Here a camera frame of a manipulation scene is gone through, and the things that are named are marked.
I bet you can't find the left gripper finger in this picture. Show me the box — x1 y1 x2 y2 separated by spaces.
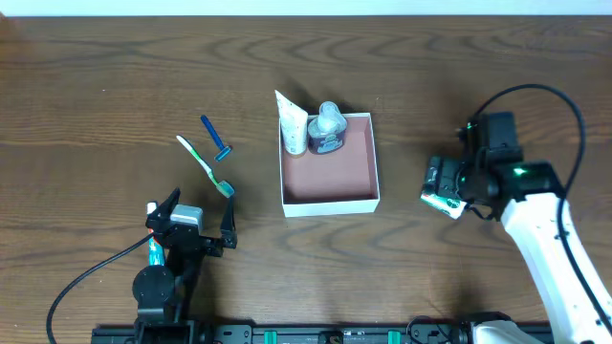
151 187 181 221
220 196 237 249

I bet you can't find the green soap box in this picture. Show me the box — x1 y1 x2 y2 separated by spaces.
420 190 467 220

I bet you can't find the white conditioner tube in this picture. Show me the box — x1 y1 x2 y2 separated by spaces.
274 91 308 156

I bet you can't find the clear pump soap bottle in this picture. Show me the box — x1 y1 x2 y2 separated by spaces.
308 101 348 155

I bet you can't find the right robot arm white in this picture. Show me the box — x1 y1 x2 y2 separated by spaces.
421 112 611 343

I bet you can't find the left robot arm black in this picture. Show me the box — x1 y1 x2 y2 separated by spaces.
132 189 237 323

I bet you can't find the teal toothpaste tube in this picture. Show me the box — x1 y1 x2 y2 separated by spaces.
146 202 165 266

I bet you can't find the green white toothbrush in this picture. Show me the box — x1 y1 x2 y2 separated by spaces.
176 135 235 199

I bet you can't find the blue disposable razor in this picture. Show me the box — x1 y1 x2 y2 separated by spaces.
200 115 232 162

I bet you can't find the white box pink interior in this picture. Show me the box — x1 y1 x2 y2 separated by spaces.
278 113 381 218

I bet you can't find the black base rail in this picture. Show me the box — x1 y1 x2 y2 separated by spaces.
90 312 556 344

